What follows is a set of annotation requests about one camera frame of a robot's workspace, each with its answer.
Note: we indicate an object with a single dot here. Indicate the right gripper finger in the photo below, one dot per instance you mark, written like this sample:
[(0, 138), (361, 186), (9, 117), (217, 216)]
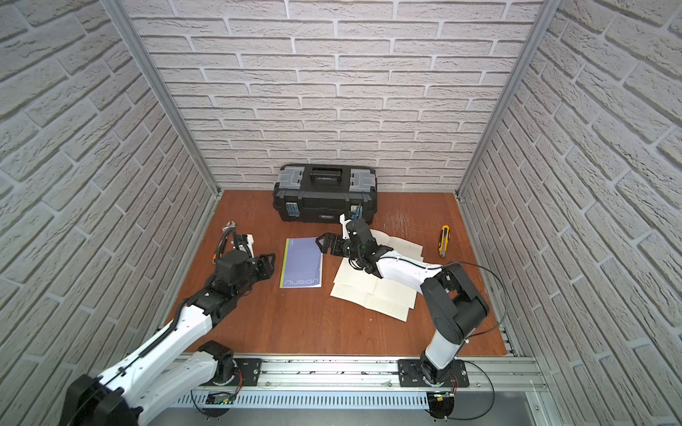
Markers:
[(332, 244), (344, 221)]

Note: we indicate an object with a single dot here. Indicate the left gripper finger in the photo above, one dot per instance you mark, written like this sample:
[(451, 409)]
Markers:
[(265, 267), (245, 241)]

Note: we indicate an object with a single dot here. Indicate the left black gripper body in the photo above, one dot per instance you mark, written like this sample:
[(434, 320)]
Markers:
[(264, 266)]

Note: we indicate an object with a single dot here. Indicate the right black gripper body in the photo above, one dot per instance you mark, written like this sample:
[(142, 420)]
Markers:
[(354, 254)]

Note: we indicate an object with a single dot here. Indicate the purple cover notebook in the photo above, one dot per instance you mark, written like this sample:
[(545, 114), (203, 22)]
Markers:
[(303, 265)]

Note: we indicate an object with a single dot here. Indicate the green cover notebook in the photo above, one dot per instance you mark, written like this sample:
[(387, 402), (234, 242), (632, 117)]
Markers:
[(380, 295)]

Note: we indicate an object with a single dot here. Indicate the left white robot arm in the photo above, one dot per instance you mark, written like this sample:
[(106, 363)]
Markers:
[(143, 384)]

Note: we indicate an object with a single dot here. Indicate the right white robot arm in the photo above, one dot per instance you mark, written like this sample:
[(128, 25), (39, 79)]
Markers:
[(455, 304)]

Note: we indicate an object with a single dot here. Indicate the open white lined notebook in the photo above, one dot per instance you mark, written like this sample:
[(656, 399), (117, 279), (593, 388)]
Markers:
[(398, 245)]

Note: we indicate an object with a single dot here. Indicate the black plastic toolbox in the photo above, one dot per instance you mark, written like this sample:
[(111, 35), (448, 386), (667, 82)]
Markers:
[(318, 193)]

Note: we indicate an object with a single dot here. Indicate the yellow utility knife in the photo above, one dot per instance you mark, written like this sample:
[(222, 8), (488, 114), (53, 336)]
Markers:
[(445, 236)]

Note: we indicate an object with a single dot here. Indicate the orange handled adjustable wrench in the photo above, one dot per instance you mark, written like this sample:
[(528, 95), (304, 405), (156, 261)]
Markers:
[(227, 230)]

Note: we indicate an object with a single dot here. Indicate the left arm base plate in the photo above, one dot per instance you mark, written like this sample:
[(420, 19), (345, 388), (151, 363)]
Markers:
[(243, 371)]

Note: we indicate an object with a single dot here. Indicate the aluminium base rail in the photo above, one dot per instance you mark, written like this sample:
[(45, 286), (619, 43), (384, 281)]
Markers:
[(359, 382)]

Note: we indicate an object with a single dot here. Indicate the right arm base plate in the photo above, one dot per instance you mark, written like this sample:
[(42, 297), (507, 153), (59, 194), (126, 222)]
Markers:
[(415, 373)]

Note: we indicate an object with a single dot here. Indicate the left aluminium corner post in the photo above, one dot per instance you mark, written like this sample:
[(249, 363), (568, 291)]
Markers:
[(122, 21)]

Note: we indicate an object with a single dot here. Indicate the aluminium corner post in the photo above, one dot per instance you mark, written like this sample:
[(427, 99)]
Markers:
[(543, 20), (122, 21)]

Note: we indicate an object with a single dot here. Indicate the right aluminium corner post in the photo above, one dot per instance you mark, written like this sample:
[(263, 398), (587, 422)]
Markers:
[(543, 20)]

